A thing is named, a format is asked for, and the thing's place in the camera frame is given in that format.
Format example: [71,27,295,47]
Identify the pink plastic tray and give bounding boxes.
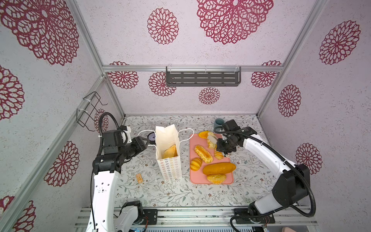
[189,133,231,184]

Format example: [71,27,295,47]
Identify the wavy-edged yellow pastry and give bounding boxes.
[194,145,213,163]

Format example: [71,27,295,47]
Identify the printed white paper bag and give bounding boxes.
[138,124,195,181]

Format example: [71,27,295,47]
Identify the black corrugated right cable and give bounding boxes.
[214,126,317,232]

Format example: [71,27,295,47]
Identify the triangular toast bread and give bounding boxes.
[162,145,178,159]

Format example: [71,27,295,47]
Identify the black corrugated left cable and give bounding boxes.
[97,112,120,157]

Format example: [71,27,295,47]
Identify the round yellow crusty bun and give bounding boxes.
[207,174,227,185]

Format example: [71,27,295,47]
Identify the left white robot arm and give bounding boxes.
[86,126,148,232]

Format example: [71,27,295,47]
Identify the small round striped bun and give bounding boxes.
[190,158,203,171]

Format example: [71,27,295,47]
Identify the cream white iced bread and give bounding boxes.
[207,132,218,149]

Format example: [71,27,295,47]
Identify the black alarm clock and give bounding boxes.
[147,132,156,143]

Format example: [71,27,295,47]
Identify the small wooden block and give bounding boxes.
[136,174,144,184]

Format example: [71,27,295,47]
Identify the black corrugated cable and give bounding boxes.
[97,112,120,157]
[214,126,317,232]

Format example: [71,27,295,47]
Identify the metal base rail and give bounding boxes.
[73,206,319,232]

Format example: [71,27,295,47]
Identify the teal ceramic cup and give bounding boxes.
[214,118,225,130]

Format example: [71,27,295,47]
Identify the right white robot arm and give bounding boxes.
[214,120,317,219]

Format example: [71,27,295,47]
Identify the long orange baguette loaf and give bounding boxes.
[203,162,236,176]

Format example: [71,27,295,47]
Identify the black wire wall rack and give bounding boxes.
[75,91,108,132]

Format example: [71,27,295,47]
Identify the yellow-orange glazed bun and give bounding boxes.
[198,131,213,139]

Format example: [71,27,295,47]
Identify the grey wall shelf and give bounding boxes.
[165,67,241,87]

